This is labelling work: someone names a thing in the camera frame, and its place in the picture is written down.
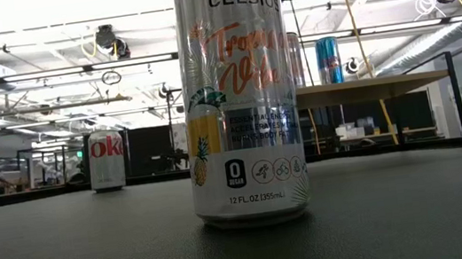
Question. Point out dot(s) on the Red Bull can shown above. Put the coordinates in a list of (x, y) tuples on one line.
[(329, 63)]

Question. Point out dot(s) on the Diet Coke can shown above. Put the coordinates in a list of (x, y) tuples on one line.
[(107, 163)]

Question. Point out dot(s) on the wooden shelf with black legs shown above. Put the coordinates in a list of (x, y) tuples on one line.
[(364, 89)]

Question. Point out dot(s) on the small black ceiling device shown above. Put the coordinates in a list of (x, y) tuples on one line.
[(163, 91), (352, 65)]

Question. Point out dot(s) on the white storage box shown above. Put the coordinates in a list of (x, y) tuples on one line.
[(350, 131)]

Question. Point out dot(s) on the long ceiling light bar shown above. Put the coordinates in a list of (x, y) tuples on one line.
[(132, 62), (401, 26)]

